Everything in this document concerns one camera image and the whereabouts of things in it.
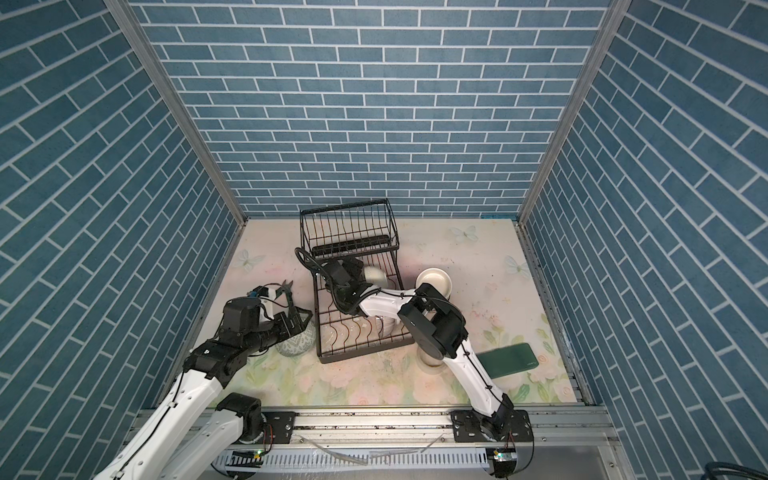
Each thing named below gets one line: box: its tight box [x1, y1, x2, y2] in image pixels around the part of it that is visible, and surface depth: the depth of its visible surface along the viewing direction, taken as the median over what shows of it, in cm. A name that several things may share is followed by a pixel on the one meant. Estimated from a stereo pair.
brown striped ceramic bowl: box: [367, 315, 400, 337], surface depth 91 cm
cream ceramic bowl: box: [364, 266, 388, 288], surface depth 93 cm
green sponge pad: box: [476, 343, 539, 379], surface depth 87 cm
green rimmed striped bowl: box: [275, 320, 316, 357], surface depth 87 cm
